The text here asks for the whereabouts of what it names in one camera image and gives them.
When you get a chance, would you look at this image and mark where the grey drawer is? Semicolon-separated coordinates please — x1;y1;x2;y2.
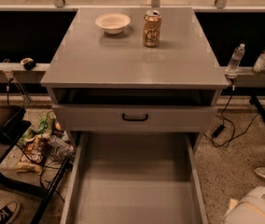
60;133;209;224
52;105;216;133

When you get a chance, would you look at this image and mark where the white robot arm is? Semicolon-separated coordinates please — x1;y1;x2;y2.
220;187;265;224

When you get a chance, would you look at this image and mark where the grey drawer cabinet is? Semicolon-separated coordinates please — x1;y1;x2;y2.
41;7;228;146

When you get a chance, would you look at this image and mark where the grey top drawer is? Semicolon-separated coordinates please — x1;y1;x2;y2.
52;105;216;133

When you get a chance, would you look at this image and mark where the crumpled plastic bottle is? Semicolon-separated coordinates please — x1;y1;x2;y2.
48;135;75;161

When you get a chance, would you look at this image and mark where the white bowl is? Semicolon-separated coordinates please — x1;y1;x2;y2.
95;13;131;35

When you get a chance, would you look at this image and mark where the gold soda can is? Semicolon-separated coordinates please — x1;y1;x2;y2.
143;9;161;48

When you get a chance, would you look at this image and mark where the green snack bag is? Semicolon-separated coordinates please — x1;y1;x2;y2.
18;111;55;146

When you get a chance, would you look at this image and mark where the chip bag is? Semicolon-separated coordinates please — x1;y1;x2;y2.
15;135;47;175

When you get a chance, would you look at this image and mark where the small tape measure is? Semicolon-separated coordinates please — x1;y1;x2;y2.
21;58;36;70

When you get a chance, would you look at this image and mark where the clear water bottle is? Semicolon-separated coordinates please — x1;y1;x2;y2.
226;43;245;73

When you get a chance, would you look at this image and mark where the dark capped bottle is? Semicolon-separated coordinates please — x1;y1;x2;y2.
252;49;265;75

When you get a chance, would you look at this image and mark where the black white sneaker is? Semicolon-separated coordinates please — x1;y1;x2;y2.
0;202;21;224

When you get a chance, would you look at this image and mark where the black power cable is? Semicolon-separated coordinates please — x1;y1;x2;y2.
203;81;265;148

